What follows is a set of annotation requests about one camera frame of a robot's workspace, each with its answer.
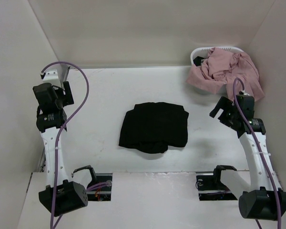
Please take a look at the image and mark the black trousers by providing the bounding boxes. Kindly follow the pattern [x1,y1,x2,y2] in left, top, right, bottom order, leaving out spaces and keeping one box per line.
[119,102,189,154]

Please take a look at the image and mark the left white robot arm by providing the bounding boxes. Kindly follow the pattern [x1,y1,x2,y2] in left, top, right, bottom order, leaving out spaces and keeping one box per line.
[33,81,98,217]

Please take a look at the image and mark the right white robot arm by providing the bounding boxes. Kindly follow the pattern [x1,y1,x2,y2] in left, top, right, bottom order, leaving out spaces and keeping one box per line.
[209,94,286,221]

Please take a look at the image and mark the pink trousers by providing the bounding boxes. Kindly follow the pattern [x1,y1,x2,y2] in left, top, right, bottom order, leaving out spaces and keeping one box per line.
[186,47,265,101]

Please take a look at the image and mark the white laundry basket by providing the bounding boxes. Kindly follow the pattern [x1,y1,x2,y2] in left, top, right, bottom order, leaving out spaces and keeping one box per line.
[190,46,244,95]

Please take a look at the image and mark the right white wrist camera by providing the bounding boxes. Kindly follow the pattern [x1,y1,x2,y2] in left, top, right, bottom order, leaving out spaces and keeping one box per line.
[240,90,250,96]

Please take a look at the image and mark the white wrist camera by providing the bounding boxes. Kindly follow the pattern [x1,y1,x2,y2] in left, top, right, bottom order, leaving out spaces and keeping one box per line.
[41,69,60,86]
[240,90,250,96]

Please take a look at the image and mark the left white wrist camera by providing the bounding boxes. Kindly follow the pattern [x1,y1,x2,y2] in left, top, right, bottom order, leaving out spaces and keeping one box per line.
[41,69,60,86]

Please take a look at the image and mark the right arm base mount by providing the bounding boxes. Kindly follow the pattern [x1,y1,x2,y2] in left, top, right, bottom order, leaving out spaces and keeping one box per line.
[195,172,237,201]

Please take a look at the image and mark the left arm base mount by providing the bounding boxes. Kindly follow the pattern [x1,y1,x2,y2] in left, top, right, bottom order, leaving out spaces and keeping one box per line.
[87,173,113,202]

